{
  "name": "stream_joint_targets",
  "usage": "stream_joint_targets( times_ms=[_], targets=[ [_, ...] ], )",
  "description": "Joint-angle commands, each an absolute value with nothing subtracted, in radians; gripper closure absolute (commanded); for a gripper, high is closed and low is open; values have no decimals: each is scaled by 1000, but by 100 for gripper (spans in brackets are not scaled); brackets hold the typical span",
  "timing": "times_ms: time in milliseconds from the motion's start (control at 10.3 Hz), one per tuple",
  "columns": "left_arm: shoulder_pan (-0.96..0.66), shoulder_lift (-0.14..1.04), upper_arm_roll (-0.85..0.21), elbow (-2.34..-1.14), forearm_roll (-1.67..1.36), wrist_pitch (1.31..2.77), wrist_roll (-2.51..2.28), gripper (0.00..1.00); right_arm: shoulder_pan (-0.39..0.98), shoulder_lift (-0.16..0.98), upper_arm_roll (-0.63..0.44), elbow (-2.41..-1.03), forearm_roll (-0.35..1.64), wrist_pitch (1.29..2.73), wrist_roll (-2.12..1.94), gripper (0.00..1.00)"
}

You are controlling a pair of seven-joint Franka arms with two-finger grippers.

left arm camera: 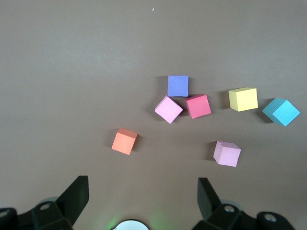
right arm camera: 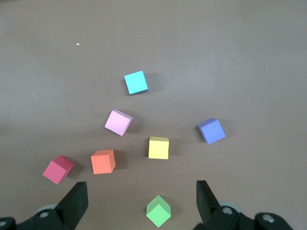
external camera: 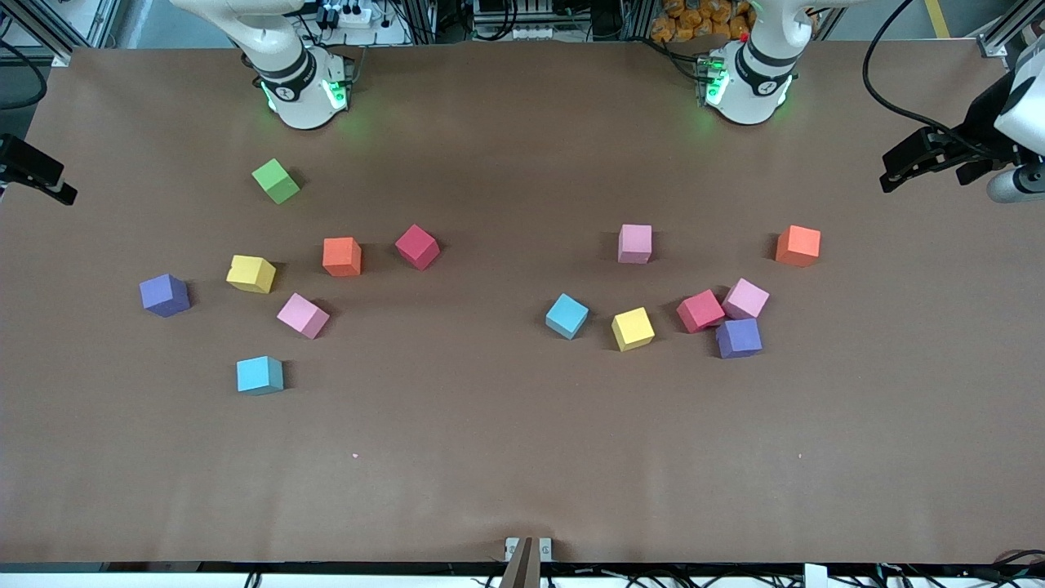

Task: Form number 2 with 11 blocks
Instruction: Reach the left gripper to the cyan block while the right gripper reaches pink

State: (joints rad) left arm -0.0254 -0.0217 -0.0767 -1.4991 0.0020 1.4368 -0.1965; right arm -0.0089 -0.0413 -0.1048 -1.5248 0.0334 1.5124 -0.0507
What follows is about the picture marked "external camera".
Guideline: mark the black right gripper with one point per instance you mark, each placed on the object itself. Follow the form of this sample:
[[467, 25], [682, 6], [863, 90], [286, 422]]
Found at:
[[24, 166]]

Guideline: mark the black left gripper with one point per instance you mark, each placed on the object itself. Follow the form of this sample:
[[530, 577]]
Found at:
[[980, 121]]

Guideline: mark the blue foam block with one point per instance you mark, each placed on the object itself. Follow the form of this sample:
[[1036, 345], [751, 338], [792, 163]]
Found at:
[[260, 376], [566, 316]]

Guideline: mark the pink foam block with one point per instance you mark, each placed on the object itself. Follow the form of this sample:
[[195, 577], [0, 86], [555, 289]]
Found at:
[[746, 298], [303, 315], [635, 243]]

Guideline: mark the red foam block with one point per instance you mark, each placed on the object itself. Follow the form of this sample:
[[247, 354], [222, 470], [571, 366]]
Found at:
[[417, 247], [699, 312]]

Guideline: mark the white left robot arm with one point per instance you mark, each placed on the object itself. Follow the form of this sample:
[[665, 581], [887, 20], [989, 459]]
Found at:
[[755, 90]]

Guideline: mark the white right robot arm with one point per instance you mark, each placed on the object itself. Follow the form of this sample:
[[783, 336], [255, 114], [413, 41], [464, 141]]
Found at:
[[298, 98]]

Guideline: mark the purple foam block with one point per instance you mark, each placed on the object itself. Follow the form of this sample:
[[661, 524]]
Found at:
[[164, 296], [739, 338]]

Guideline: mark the orange foam block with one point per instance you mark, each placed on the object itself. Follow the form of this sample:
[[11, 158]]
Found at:
[[798, 246], [342, 256]]

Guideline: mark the yellow foam block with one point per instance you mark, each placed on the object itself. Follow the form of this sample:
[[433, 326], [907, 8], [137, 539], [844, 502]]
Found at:
[[251, 273], [633, 329]]

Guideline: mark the green foam block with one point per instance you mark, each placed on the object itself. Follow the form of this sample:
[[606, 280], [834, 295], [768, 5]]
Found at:
[[276, 181]]

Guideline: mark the orange snack bag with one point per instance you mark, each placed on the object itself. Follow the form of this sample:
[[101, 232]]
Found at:
[[694, 20]]

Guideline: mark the white power strip with plugs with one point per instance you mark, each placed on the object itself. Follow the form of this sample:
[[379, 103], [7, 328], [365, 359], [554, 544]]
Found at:
[[351, 15]]

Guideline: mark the small white box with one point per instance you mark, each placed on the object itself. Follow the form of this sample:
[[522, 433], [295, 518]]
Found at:
[[815, 576]]

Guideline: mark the brown paper table cover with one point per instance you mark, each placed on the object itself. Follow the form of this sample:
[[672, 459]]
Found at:
[[490, 425]]

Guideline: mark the aluminium frame profile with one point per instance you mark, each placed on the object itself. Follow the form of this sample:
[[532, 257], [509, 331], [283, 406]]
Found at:
[[1000, 37], [49, 45]]

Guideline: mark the metal mount bracket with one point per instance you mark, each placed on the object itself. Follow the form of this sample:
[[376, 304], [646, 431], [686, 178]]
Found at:
[[526, 563]]

